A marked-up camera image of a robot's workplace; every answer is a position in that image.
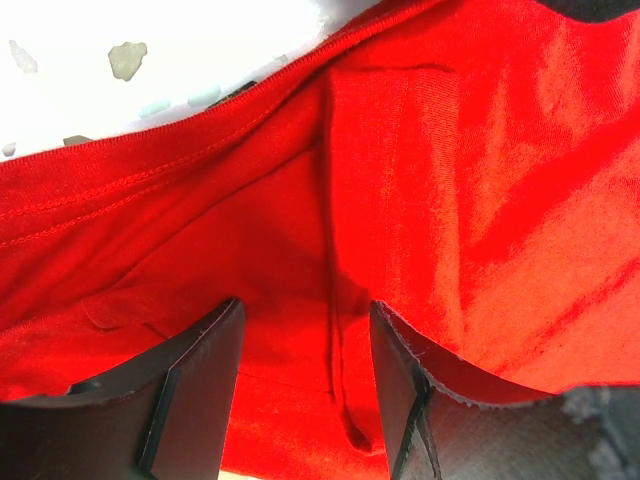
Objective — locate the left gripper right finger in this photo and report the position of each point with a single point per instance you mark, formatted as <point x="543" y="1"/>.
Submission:
<point x="444" y="418"/>

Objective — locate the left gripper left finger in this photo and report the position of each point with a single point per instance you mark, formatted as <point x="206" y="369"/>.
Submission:
<point x="163" y="414"/>

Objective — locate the red t shirt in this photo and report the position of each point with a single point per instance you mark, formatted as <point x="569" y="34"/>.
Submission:
<point x="473" y="164"/>

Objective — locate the folded black t shirt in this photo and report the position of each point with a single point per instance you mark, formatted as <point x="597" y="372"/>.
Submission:
<point x="592" y="11"/>

